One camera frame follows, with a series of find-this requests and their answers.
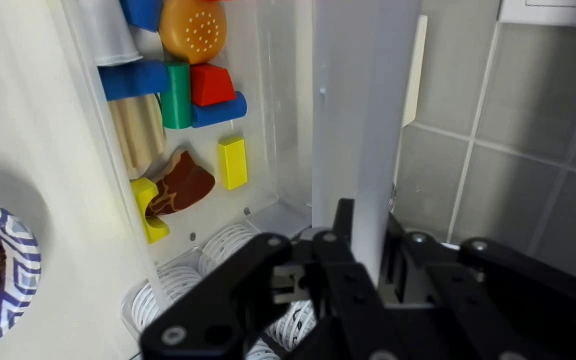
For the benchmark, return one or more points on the blue white patterned paper bowl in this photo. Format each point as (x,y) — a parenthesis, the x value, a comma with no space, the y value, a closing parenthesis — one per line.
(18,266)

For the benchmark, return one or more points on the long blue block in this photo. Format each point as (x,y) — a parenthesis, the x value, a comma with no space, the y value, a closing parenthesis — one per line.
(131,80)

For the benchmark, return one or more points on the beige ridged toy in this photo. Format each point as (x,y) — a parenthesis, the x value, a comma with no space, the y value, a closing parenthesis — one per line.
(139,132)

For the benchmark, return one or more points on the clear plastic storage bin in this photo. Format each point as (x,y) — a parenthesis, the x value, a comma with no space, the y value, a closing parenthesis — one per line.
(271,100)

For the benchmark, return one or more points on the short blue block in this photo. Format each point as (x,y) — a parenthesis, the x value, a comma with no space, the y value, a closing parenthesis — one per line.
(142,12)

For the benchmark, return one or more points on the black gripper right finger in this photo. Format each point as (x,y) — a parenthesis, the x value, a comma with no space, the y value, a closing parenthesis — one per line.
(455,293)

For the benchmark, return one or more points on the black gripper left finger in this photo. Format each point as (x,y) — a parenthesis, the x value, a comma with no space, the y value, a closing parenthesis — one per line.
(340,281)

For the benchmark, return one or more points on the translucent plastic cup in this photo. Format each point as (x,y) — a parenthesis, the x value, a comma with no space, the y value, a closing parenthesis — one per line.
(111,30)

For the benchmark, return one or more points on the brown toy steak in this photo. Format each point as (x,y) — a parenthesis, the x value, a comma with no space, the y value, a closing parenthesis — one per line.
(185,183)

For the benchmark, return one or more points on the red trapezoid block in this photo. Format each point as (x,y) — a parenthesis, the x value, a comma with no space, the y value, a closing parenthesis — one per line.
(211,85)

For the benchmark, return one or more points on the green cylinder block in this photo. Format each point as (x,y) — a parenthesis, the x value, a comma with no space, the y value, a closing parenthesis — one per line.
(176,100)

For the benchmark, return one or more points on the yellow rectangular block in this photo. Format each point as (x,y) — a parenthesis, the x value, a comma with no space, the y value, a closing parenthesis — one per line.
(232,162)

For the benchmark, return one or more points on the orange toy burger bun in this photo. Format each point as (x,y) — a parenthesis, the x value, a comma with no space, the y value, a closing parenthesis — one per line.
(193,30)

